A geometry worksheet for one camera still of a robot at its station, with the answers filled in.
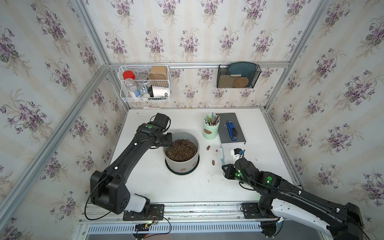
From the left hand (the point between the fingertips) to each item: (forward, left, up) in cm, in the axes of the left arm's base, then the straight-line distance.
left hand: (169, 143), depth 81 cm
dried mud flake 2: (-5, -26, -15) cm, 30 cm away
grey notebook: (+12, -35, -12) cm, 39 cm away
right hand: (-13, -28, -3) cm, 31 cm away
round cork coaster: (+39, -45, +13) cm, 61 cm away
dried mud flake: (+6, -23, -16) cm, 29 cm away
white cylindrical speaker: (+31, +9, +11) cm, 34 cm away
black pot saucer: (-12, -7, -13) cm, 19 cm away
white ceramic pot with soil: (-4, -7, -6) cm, 10 cm away
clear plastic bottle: (+31, +25, +14) cm, 42 cm away
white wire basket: (+35, +19, +14) cm, 43 cm away
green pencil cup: (+13, -24, +2) cm, 27 cm away
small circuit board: (-37, +12, -18) cm, 43 cm away
